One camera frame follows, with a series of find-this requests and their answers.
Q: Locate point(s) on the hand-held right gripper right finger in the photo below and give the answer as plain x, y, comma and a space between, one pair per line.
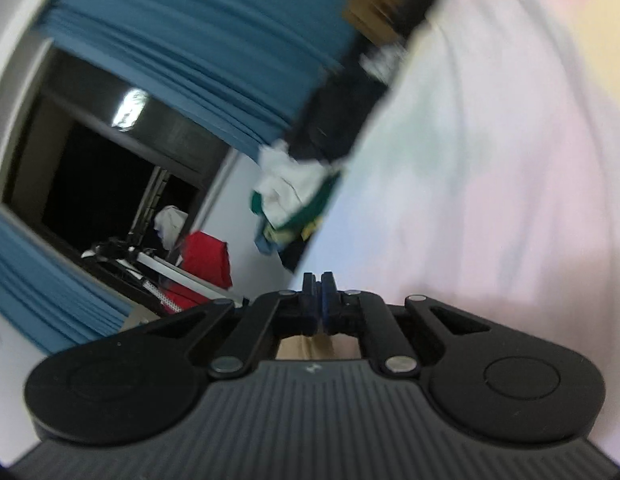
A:
328, 305

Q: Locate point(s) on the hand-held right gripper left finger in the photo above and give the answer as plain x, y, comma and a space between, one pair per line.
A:
310, 305

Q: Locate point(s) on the pile of mixed clothes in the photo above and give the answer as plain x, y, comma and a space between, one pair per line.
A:
290, 200

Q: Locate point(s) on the clothes drying rack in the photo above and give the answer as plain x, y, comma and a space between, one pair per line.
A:
139, 265

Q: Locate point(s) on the red garment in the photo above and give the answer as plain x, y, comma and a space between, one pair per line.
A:
204, 265

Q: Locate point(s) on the white garment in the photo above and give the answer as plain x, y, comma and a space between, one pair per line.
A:
170, 225

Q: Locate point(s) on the dark cloth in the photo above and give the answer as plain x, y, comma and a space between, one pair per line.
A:
335, 110

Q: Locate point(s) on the pastel printed bed sheet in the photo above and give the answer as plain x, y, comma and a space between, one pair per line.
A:
490, 170

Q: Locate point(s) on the dark window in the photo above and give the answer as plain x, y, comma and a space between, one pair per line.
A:
104, 170

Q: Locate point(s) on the blue curtain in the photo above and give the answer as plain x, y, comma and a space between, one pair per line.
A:
44, 285
199, 45

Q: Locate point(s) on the brown cardboard box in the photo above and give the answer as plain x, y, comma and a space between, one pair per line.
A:
377, 2

